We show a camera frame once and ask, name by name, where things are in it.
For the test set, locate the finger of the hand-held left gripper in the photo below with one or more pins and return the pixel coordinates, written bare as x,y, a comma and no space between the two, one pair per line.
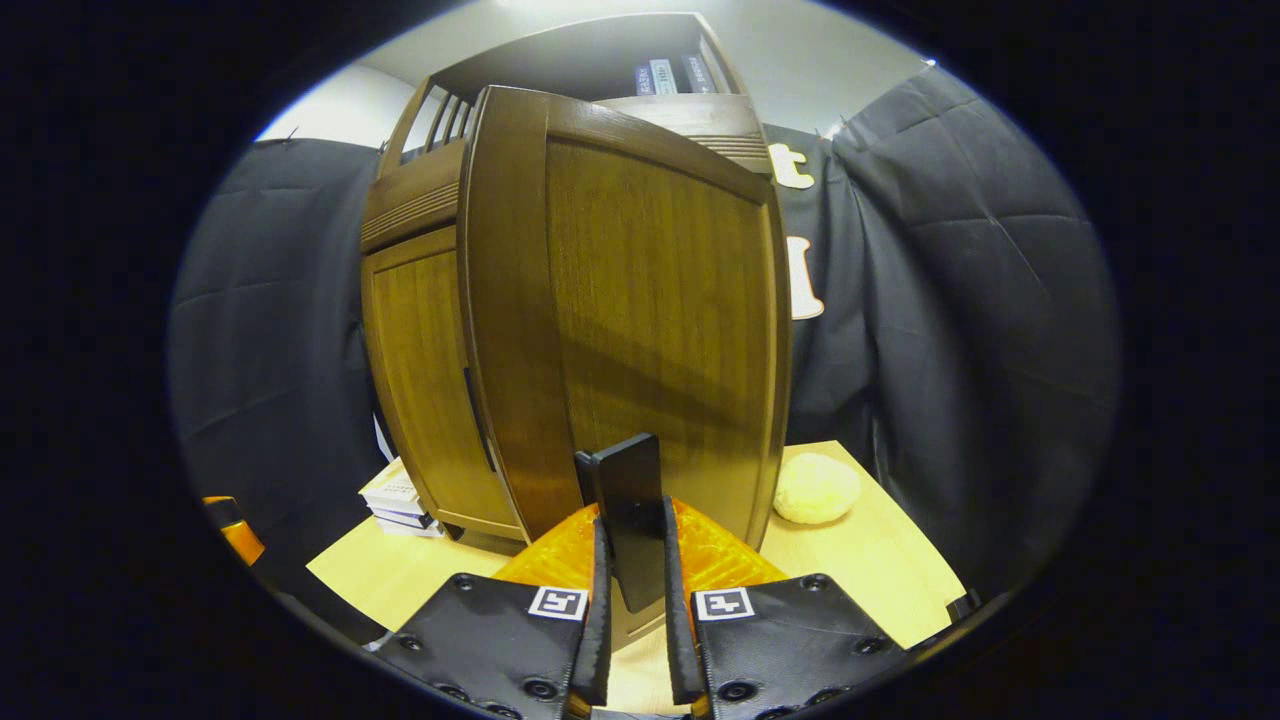
238,530

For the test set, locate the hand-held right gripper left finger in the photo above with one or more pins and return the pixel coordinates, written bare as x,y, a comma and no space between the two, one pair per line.
598,640

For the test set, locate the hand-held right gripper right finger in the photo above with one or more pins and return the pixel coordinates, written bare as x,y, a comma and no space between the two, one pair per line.
678,640

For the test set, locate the wooden cabinet door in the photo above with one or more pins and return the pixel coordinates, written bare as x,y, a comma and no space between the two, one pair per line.
650,300
420,370

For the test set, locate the wooden double-door shoe cabinet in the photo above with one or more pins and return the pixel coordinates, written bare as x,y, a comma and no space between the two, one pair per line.
600,60

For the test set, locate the stack of white booklets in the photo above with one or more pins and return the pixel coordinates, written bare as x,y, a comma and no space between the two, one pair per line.
395,495

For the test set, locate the cream round soft ball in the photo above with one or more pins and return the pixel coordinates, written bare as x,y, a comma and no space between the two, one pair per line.
815,488

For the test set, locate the black backdrop cloth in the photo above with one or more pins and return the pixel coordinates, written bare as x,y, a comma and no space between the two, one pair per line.
950,300

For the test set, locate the pale blue book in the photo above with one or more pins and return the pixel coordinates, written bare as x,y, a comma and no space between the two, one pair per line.
664,76

